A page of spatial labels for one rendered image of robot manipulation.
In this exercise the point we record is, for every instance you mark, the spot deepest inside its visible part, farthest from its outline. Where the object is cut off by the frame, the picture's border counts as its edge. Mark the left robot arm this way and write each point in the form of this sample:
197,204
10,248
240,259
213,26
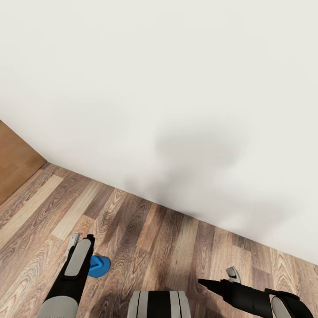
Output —
65,294

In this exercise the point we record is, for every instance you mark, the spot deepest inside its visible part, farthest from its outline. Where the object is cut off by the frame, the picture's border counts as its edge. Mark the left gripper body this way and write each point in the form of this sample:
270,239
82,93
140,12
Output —
93,241

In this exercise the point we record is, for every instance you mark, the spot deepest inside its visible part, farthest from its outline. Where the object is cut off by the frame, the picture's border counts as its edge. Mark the sliding door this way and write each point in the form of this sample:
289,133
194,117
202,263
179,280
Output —
18,161

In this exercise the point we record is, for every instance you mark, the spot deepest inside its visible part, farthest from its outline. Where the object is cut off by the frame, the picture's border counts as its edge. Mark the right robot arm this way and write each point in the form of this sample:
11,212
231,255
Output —
284,304

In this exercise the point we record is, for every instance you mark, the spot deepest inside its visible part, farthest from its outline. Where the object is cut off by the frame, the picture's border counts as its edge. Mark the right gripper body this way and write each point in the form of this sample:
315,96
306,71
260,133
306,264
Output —
239,296

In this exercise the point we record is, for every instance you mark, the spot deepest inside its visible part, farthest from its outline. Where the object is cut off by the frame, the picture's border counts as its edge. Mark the sandal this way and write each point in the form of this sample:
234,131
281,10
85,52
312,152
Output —
99,266

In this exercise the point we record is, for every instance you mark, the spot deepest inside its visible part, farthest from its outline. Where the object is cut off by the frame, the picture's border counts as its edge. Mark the robot trunk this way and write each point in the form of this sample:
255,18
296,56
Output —
159,304

